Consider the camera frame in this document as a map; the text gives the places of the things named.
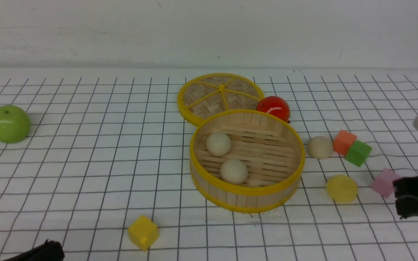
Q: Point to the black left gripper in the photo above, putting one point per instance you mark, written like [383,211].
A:
[48,251]

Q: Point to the yellow bun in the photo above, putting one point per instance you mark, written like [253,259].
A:
[342,189]

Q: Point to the white bun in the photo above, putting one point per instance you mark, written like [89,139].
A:
[218,144]
[319,147]
[234,171]

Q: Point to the white bun front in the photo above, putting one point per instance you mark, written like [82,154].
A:
[234,171]

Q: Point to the bamboo steamer tray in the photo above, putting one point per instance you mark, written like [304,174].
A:
[271,149]

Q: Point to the bamboo steamer lid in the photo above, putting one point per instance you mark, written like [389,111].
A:
[210,94]

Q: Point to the pink cube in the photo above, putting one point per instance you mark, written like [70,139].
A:
[383,183]

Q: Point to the green cube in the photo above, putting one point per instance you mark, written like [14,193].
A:
[358,153]

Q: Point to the yellow cube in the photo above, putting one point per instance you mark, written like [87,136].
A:
[143,232]

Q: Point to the orange cube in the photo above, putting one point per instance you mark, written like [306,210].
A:
[343,141]

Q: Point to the checkered white tablecloth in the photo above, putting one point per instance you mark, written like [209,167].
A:
[108,145]

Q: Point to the green apple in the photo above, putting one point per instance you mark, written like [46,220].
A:
[15,124]

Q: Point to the red tomato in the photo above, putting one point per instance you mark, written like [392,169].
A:
[276,106]

